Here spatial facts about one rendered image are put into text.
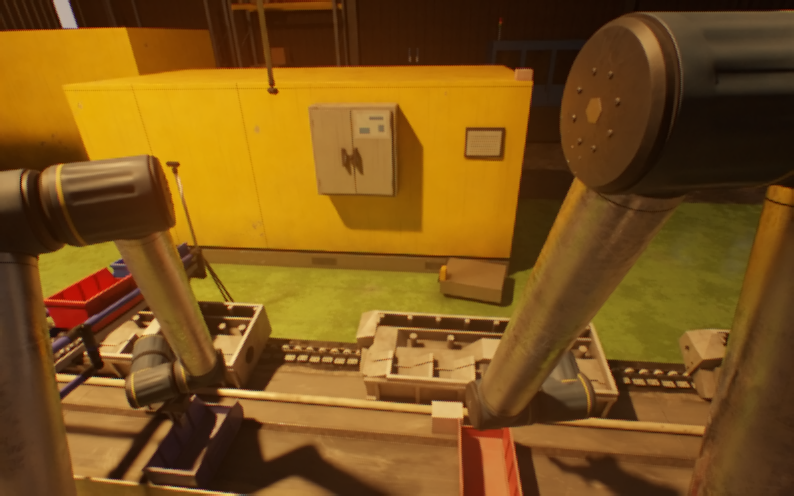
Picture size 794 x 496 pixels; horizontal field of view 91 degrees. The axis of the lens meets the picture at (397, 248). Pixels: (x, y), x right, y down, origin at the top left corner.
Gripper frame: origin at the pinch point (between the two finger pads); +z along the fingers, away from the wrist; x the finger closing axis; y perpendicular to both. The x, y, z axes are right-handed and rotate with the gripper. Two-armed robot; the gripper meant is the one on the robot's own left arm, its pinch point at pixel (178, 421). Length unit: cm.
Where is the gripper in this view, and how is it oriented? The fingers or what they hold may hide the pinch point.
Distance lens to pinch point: 183.2
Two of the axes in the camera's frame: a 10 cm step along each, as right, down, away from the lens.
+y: 1.1, -4.7, 8.8
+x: -9.9, -0.4, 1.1
